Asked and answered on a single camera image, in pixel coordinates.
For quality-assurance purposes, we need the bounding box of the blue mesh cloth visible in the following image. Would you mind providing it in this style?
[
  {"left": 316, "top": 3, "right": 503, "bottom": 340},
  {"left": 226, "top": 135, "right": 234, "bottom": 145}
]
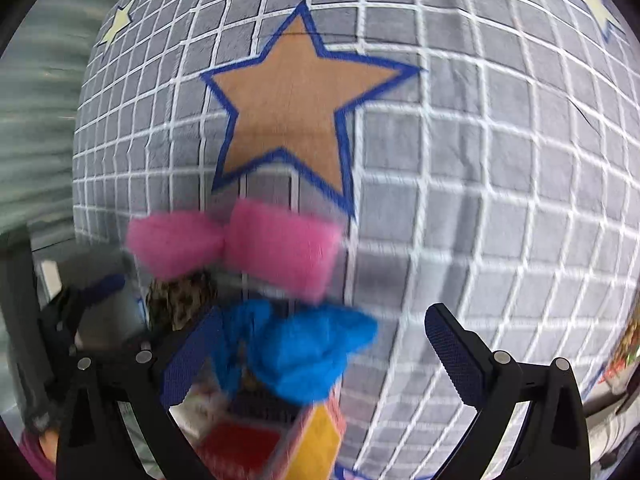
[{"left": 207, "top": 299, "right": 378, "bottom": 405}]

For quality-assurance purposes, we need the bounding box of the pink foam sponge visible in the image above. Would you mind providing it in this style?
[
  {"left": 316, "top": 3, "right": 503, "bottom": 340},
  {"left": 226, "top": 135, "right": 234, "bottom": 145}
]
[{"left": 126, "top": 198, "right": 342, "bottom": 304}]

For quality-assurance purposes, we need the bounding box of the leopard print scrunchie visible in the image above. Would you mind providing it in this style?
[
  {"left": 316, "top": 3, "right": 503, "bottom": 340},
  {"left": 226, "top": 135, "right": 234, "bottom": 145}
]
[{"left": 145, "top": 269, "right": 217, "bottom": 332}]

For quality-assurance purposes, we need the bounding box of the red yellow paper box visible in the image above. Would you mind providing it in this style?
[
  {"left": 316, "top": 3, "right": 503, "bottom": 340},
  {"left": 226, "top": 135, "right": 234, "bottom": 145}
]
[{"left": 169, "top": 388, "right": 346, "bottom": 479}]

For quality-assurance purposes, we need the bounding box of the green curtain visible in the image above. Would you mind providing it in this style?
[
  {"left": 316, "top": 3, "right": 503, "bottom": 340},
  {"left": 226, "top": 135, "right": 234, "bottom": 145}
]
[{"left": 1, "top": 0, "right": 118, "bottom": 247}]

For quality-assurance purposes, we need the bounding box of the grey grid star rug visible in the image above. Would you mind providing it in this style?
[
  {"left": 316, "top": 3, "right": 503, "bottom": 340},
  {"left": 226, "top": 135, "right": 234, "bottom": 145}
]
[{"left": 73, "top": 0, "right": 639, "bottom": 479}]

